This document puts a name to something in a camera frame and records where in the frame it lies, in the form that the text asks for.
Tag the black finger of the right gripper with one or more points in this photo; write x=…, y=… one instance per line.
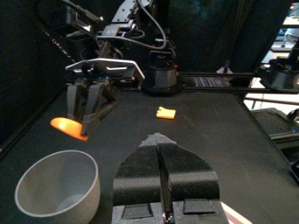
x=97, y=109
x=70, y=100

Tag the grey bowl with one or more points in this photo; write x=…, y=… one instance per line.
x=57, y=186

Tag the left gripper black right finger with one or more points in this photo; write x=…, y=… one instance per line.
x=190, y=178

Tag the yellow-orange toy food piece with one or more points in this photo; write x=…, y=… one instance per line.
x=165, y=113

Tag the white background table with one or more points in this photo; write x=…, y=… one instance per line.
x=287, y=26

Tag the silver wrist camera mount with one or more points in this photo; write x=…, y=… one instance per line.
x=116, y=62

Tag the black cloth curtain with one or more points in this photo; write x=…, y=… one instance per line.
x=209, y=32

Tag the black mesh chair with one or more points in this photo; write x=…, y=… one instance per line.
x=272, y=121

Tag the black robot base behind table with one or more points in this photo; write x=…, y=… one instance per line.
x=280, y=74

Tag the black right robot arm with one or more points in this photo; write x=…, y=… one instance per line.
x=161, y=76

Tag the black frame rail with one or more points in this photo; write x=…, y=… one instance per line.
x=233, y=74

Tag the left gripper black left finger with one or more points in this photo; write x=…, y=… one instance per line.
x=136, y=175

